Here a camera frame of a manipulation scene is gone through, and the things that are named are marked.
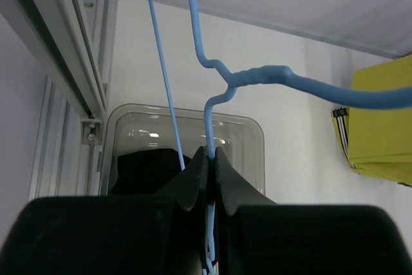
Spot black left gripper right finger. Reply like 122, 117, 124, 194
215, 147, 277, 274

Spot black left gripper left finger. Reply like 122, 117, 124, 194
156, 146, 209, 274

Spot black trousers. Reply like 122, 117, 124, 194
110, 148, 182, 195

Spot yellow-green trousers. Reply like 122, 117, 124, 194
332, 56, 411, 187

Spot light blue wire hanger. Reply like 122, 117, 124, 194
147, 0, 411, 274

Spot clear plastic bin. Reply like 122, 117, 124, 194
99, 104, 265, 195

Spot left aluminium frame post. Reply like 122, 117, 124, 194
1, 0, 118, 199

